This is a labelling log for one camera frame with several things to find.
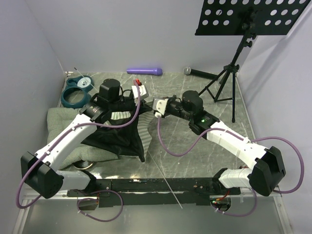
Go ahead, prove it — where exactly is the green striped pet tent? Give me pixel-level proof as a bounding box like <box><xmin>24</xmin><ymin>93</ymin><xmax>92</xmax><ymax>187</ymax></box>
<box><xmin>82</xmin><ymin>100</ymin><xmax>154</xmax><ymax>162</ymax></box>

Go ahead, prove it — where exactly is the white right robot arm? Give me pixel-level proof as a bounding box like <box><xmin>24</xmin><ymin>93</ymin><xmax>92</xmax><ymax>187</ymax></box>
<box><xmin>164</xmin><ymin>91</ymin><xmax>286</xmax><ymax>196</ymax></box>

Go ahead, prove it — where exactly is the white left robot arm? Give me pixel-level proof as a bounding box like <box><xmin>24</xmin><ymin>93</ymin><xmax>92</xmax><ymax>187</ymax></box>
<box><xmin>16</xmin><ymin>80</ymin><xmax>141</xmax><ymax>202</ymax></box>

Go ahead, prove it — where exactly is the teal double pet bowl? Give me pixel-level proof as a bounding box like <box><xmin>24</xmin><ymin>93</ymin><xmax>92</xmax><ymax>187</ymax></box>
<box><xmin>60</xmin><ymin>76</ymin><xmax>94</xmax><ymax>109</ymax></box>

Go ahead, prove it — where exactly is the green checkered pet cushion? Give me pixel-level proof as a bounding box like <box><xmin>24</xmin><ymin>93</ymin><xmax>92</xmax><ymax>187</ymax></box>
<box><xmin>47</xmin><ymin>108</ymin><xmax>118</xmax><ymax>170</ymax></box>

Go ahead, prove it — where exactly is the purple toy microphone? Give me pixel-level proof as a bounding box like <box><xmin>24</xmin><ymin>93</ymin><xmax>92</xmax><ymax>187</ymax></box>
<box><xmin>126</xmin><ymin>68</ymin><xmax>163</xmax><ymax>76</ymax></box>

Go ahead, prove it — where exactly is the black handheld microphone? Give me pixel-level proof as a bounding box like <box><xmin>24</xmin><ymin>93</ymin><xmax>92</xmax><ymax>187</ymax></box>
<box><xmin>183</xmin><ymin>67</ymin><xmax>217</xmax><ymax>79</ymax></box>

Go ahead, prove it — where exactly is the round metal lid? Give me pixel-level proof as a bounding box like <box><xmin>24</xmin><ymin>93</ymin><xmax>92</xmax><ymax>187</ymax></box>
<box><xmin>73</xmin><ymin>160</ymin><xmax>94</xmax><ymax>170</ymax></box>

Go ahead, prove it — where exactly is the black music stand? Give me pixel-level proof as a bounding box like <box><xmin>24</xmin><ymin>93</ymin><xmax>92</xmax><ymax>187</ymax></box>
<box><xmin>194</xmin><ymin>0</ymin><xmax>310</xmax><ymax>123</ymax></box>

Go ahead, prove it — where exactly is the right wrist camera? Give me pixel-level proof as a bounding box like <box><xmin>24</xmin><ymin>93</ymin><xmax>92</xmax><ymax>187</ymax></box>
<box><xmin>152</xmin><ymin>97</ymin><xmax>169</xmax><ymax>117</ymax></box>

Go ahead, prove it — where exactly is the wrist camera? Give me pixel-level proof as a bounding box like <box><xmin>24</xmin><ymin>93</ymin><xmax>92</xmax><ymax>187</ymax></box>
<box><xmin>132</xmin><ymin>79</ymin><xmax>149</xmax><ymax>100</ymax></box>
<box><xmin>152</xmin><ymin>97</ymin><xmax>169</xmax><ymax>117</ymax></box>

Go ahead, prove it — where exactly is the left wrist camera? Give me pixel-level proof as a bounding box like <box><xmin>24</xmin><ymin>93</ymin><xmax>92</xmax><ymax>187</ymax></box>
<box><xmin>132</xmin><ymin>79</ymin><xmax>149</xmax><ymax>100</ymax></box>

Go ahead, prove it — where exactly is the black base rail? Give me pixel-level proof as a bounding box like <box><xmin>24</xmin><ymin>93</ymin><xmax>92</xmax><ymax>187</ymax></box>
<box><xmin>67</xmin><ymin>177</ymin><xmax>240</xmax><ymax>208</ymax></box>

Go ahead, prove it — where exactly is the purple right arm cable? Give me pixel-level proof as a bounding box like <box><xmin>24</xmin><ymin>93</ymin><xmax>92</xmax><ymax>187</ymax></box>
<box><xmin>157</xmin><ymin>116</ymin><xmax>305</xmax><ymax>217</ymax></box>

